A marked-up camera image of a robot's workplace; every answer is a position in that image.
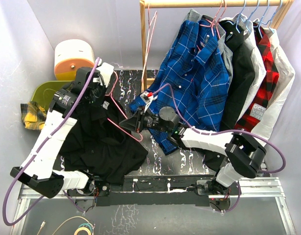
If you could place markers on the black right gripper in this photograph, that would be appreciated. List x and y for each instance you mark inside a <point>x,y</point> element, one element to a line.
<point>135,124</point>

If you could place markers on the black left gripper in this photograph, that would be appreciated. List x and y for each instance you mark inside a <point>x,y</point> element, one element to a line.
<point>103,90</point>

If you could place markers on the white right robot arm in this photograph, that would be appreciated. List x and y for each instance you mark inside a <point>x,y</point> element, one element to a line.
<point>244,152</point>

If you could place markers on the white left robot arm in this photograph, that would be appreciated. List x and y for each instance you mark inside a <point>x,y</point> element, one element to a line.
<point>37,170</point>

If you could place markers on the yellow plaid shirt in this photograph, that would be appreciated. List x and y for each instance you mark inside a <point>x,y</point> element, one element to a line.
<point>33,115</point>

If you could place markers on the blue plaid shirt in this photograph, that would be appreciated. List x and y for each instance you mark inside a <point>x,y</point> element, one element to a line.
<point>192,78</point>

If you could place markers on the black hanging shirt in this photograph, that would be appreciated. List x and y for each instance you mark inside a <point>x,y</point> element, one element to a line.
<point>214,99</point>

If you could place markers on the white grey hanging shirt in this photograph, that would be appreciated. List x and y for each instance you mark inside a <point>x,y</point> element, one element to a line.
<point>257,63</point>

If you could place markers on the red black plaid shirt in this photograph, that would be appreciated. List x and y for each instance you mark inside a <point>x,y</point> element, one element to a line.
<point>255,112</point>

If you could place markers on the pink hanger holding blue shirt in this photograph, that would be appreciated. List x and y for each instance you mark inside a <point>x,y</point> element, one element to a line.
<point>215,21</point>

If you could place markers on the white orange drawer box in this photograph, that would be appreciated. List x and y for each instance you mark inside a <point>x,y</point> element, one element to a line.
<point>69,56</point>

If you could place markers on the green plastic basket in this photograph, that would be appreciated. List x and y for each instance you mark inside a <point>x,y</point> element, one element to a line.
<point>44,93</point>

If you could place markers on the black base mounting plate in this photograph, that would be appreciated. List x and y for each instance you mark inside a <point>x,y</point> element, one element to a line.
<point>195,190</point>

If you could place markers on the wooden clothes rack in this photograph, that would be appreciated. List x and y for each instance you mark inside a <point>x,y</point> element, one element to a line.
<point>277,18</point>

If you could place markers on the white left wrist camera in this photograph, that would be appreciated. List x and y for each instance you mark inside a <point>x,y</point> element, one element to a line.
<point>106,70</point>

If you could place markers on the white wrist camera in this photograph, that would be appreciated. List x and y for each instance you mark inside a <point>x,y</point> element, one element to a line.
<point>148,98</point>
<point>106,70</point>

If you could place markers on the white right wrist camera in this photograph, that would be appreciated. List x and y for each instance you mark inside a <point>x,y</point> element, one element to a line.
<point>148,98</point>

